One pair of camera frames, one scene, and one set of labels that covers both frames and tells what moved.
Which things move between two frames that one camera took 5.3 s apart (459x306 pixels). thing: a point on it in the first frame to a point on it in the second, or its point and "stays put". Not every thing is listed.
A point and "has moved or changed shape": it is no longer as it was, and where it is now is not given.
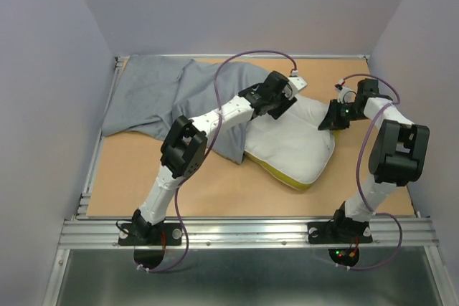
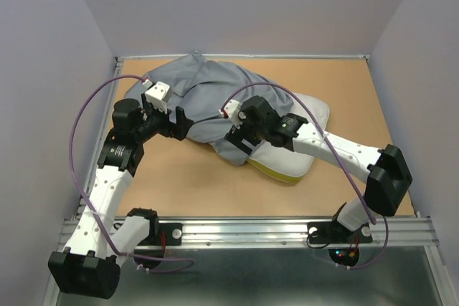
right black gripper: [331, 121] to [236, 136]
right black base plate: [339, 232] stays put
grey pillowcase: [143, 94] has moved or changed shape
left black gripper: [284, 105] to [177, 130]
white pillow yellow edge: [290, 147] has moved or changed shape
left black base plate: [150, 234] stays put
